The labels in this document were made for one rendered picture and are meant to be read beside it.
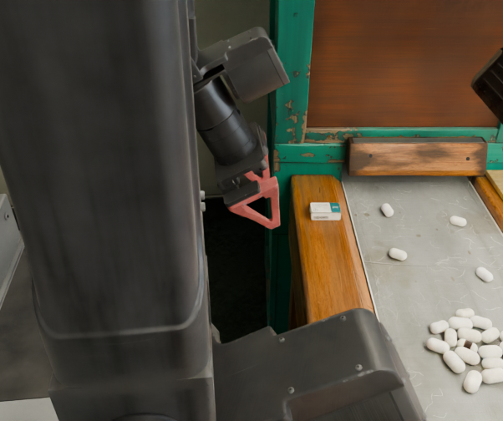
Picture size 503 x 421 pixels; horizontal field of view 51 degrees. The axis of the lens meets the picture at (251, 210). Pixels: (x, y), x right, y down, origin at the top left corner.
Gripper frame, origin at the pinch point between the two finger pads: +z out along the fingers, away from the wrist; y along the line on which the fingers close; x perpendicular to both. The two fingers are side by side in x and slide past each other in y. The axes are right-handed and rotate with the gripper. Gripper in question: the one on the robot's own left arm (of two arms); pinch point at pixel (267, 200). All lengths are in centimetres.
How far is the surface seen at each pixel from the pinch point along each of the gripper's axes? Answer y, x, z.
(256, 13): 130, -6, 16
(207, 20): 130, 10, 10
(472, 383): -15.1, -14.5, 33.9
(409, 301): 3.3, -11.4, 34.6
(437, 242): 18.4, -21.2, 39.5
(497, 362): -11.8, -19.3, 36.6
